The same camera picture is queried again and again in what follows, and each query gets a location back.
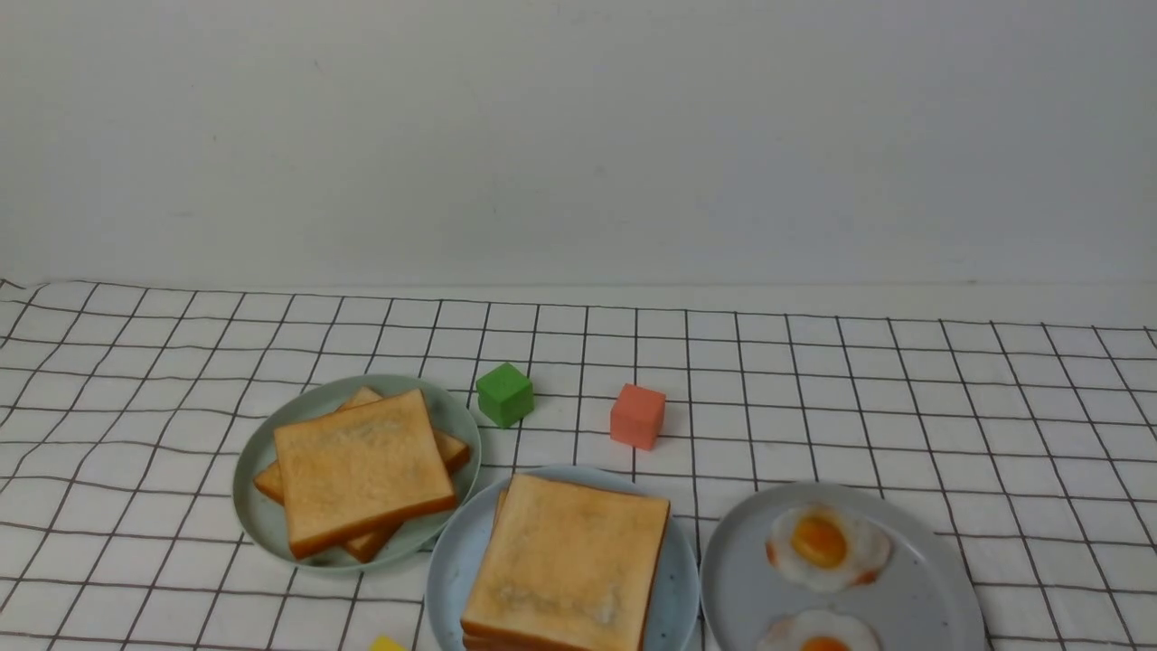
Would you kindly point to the green cube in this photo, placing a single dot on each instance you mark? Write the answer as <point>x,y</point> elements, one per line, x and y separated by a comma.
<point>505,395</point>

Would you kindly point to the salmon pink cube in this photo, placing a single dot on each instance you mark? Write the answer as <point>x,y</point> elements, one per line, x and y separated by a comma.
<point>637,417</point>

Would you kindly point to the light blue plate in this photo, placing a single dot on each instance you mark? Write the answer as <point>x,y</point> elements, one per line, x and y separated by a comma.
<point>459,552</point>

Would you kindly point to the far fried egg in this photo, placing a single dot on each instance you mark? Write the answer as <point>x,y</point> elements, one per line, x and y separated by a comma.
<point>826,549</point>

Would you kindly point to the fried egg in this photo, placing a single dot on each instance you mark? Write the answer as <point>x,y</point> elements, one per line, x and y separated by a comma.
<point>826,549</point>
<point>819,629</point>

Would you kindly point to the green plate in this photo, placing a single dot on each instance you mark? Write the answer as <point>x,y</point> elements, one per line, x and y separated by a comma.
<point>263,520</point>

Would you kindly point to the yellow cube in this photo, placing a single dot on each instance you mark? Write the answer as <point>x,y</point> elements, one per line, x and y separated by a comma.
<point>384,643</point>

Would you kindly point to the near fried egg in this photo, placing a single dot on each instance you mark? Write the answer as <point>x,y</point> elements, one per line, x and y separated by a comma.
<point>819,629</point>

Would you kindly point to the grey plate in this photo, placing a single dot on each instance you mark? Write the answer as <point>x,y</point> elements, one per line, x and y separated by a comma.
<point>922,600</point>

